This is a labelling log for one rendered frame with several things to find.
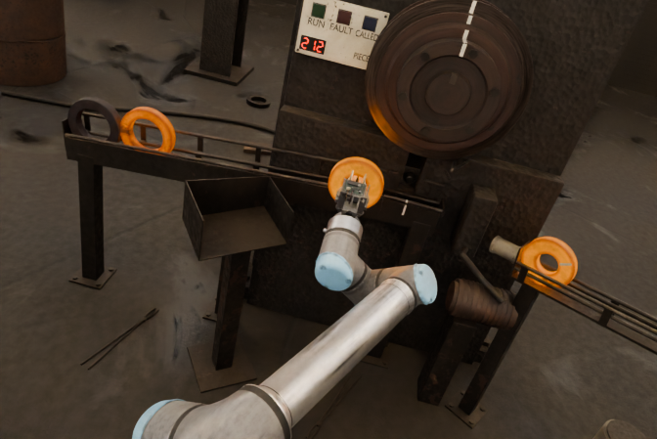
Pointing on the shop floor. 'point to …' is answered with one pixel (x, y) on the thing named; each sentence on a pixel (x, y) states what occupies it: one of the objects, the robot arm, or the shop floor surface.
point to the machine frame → (520, 12)
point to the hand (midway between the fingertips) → (357, 178)
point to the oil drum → (31, 16)
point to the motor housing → (461, 332)
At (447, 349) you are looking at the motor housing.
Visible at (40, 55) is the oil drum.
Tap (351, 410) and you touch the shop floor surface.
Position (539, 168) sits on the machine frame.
